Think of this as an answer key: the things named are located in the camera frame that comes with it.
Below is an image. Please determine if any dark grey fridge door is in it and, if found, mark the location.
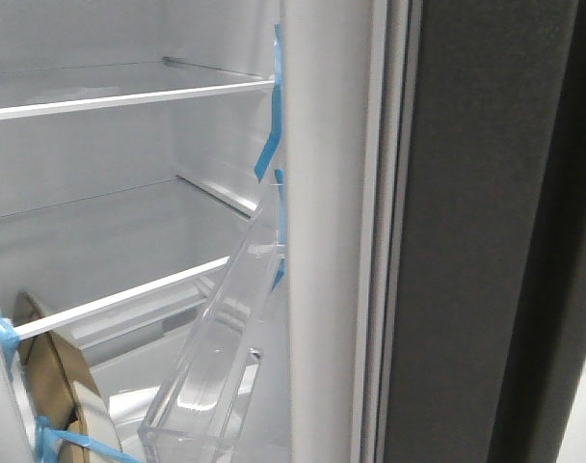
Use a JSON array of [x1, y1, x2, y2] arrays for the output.
[[281, 1, 586, 462]]

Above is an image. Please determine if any white fridge interior body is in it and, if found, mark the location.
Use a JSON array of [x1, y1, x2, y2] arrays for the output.
[[0, 1, 281, 462]]

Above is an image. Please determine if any clear plastic door bin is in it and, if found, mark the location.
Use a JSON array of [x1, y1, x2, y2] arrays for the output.
[[139, 182, 289, 462]]

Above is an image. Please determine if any lower glass fridge shelf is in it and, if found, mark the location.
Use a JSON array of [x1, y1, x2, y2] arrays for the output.
[[0, 177, 258, 318]]

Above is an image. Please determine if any glass fridge shelf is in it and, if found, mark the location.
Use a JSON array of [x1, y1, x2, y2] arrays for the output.
[[0, 60, 274, 121], [0, 177, 258, 318]]

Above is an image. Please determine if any upper glass fridge shelf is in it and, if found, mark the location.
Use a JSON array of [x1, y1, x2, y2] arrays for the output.
[[0, 60, 274, 121]]

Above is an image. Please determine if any middle blue tape strip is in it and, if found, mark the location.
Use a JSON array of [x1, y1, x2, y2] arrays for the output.
[[272, 169, 286, 290]]

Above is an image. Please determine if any blue tape strip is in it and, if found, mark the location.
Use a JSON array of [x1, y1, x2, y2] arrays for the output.
[[253, 23, 282, 181], [272, 169, 286, 290]]

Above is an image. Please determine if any upper blue tape strip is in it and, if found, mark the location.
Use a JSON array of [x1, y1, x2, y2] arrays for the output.
[[253, 23, 282, 181]]

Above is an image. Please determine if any brown tape roll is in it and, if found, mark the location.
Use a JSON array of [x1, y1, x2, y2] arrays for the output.
[[11, 290, 123, 463]]

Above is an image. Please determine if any lower left blue tape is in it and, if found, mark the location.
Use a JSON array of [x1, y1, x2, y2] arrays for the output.
[[0, 314, 137, 462]]

